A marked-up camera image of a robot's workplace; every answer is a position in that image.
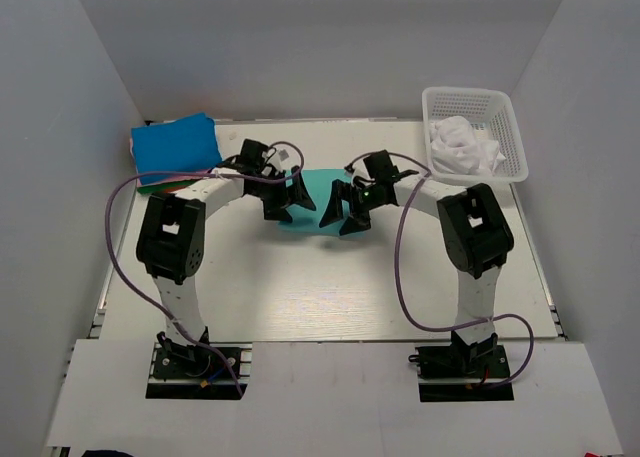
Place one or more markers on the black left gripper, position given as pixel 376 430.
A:
pixel 275 210

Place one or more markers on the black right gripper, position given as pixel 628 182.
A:
pixel 341 190

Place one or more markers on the teal t shirt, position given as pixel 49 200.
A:
pixel 318 183

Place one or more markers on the white t shirt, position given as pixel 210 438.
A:
pixel 456 148

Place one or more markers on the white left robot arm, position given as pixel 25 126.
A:
pixel 171 242

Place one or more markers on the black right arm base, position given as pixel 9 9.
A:
pixel 443 377

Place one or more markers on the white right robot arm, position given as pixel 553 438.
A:
pixel 476 235

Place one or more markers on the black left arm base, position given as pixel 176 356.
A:
pixel 187 372

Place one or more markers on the blue folded t shirt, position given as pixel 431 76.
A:
pixel 197 125

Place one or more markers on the green folded t shirt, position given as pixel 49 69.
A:
pixel 154 187

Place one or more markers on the white plastic basket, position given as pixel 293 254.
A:
pixel 492 116

